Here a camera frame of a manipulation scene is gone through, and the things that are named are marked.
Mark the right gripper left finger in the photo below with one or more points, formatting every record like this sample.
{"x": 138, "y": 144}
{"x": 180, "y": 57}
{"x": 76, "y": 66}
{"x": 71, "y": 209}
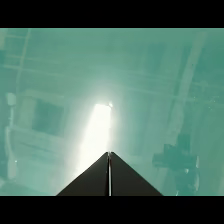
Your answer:
{"x": 93, "y": 180}

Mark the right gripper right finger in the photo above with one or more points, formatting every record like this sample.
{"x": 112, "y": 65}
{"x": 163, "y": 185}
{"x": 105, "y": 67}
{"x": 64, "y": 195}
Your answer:
{"x": 128, "y": 180}

